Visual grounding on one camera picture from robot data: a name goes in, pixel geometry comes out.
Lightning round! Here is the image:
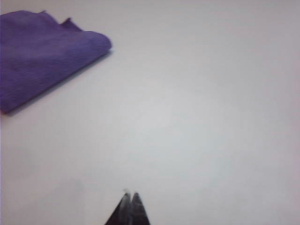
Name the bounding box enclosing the purple microfiber cloth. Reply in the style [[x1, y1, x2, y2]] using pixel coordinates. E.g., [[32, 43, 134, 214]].
[[0, 9, 113, 115]]

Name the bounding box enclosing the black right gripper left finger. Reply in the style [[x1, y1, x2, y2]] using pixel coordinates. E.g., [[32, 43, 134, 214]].
[[104, 192, 132, 225]]

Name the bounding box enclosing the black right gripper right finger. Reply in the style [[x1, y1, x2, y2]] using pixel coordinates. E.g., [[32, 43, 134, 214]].
[[131, 192, 151, 225]]

